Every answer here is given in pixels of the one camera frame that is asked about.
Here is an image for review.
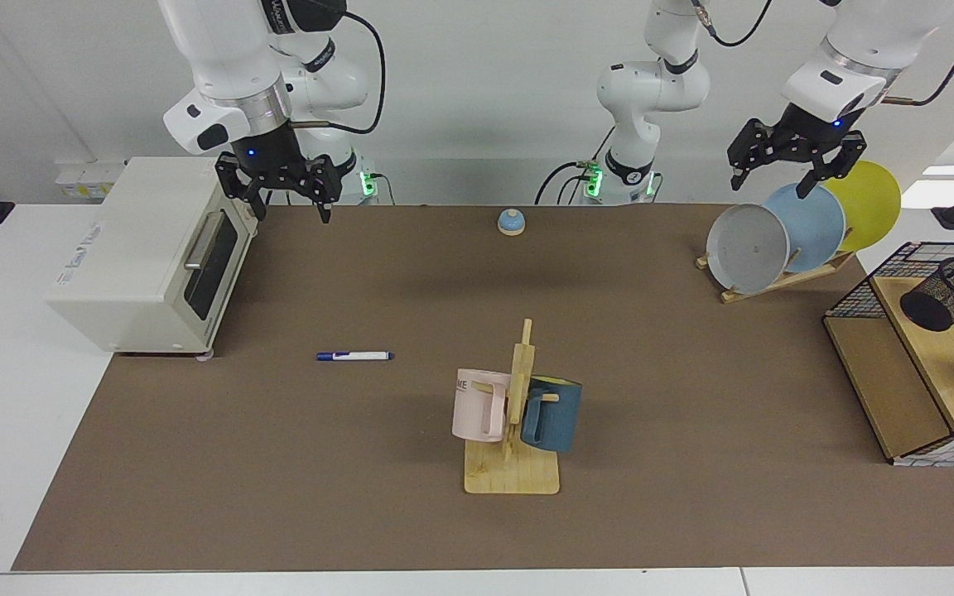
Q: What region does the black mesh pen holder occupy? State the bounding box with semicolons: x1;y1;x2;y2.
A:
899;256;954;333

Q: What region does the light blue plate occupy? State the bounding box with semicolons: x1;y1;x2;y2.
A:
763;183;846;274

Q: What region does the yellow plate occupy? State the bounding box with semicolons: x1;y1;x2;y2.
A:
821;161;902;253

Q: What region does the grey plate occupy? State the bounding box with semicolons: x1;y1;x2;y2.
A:
706;204;791;295

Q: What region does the wooden plate rack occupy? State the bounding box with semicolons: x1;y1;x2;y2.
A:
696;228;856;305

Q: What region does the pale toaster oven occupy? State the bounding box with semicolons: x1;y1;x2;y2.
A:
45;157;260;358

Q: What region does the pink cup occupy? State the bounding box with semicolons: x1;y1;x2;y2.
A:
452;368;513;443

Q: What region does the brown table cloth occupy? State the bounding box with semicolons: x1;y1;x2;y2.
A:
12;204;954;572

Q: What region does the dark blue cup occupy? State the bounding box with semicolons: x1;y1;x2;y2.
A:
520;375;583;454

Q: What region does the wooden cup stand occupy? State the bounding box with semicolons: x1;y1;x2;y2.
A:
464;319;561;496

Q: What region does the white wall socket strip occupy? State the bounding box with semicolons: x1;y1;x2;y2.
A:
55;161;128;199

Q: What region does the wire basket with wooden floor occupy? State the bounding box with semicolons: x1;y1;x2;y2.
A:
823;242;954;469

